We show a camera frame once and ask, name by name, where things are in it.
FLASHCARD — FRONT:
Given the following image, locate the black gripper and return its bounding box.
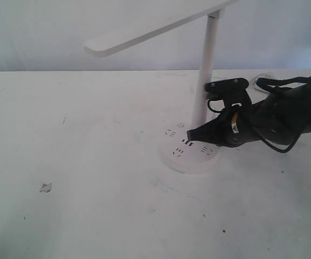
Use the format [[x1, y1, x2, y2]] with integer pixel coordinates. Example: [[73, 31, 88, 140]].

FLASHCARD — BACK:
[[187, 100, 276, 148]]

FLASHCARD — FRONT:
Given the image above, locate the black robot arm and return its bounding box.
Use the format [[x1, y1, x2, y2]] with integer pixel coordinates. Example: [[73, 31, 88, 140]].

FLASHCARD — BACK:
[[187, 76, 311, 153]]

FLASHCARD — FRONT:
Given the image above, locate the white desk lamp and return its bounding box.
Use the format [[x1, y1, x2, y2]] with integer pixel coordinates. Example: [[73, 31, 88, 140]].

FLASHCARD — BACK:
[[84, 1, 235, 174]]

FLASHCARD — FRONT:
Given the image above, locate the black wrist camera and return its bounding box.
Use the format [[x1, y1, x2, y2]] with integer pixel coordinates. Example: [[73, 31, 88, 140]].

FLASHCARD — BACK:
[[204, 78, 252, 113]]

